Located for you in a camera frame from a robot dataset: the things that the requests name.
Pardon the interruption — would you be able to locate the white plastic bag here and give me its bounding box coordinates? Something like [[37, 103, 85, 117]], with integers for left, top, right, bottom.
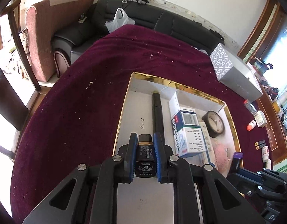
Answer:
[[105, 7, 136, 34]]

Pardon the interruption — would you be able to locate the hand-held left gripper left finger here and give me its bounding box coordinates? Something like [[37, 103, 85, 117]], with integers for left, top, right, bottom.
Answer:
[[22, 133, 138, 224]]

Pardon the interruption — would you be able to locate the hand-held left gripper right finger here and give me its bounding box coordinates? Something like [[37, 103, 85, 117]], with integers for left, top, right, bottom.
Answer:
[[153, 133, 266, 224]]

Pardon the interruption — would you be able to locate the floral cushion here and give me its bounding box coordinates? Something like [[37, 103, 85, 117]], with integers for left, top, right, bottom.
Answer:
[[1, 27, 30, 80]]

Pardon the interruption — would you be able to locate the wooden cabinet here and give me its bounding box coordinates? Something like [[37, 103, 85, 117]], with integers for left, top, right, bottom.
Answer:
[[237, 0, 287, 166]]

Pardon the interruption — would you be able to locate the black gold lipstick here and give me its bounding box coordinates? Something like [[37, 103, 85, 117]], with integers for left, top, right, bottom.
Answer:
[[135, 134, 157, 178]]

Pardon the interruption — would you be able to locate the black marker purple cap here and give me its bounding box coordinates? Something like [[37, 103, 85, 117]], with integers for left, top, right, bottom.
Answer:
[[228, 152, 244, 175]]

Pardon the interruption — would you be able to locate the black bag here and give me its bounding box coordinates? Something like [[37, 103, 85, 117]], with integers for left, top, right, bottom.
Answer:
[[208, 29, 225, 43]]

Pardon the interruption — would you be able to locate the black leather sofa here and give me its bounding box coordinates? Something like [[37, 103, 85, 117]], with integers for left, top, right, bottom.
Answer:
[[51, 0, 225, 64]]

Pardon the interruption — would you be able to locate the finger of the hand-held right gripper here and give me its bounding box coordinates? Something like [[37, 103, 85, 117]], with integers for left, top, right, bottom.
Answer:
[[238, 167, 287, 186], [227, 173, 287, 200]]

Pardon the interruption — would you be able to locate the white pill bottle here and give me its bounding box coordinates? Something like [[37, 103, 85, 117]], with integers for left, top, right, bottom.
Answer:
[[262, 145, 270, 162]]

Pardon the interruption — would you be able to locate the dark wooden chair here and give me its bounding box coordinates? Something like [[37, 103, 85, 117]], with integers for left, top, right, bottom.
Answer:
[[0, 0, 41, 161]]

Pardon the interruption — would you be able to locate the blue green medicine box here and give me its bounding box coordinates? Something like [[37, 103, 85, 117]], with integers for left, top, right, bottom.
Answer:
[[169, 91, 212, 158]]

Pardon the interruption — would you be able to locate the purple grey small carton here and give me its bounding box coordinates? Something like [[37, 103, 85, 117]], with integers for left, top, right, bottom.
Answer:
[[244, 100, 258, 116]]

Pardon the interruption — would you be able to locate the gold-rimmed white box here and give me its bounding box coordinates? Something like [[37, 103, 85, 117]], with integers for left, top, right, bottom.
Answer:
[[112, 72, 242, 224]]

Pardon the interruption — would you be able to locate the red fabric armchair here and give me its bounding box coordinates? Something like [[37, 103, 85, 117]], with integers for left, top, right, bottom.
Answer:
[[25, 0, 95, 83]]

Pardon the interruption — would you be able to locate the grey shoe box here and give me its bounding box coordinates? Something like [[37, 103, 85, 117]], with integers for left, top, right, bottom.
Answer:
[[209, 42, 263, 101]]

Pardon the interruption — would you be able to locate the long white blue carton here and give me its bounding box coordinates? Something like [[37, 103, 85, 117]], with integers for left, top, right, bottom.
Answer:
[[199, 121, 218, 171]]

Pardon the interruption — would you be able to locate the red pot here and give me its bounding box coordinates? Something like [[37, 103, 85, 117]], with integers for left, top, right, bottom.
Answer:
[[265, 85, 278, 96]]

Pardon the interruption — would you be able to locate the black marker olive cap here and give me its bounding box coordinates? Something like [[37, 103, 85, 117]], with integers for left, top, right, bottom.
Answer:
[[152, 92, 164, 136]]

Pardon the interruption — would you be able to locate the brown tape roll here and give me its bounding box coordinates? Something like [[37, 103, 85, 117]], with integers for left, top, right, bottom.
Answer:
[[201, 110, 226, 139]]

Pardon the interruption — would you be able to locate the red black box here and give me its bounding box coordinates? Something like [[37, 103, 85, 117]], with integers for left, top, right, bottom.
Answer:
[[262, 62, 274, 73]]

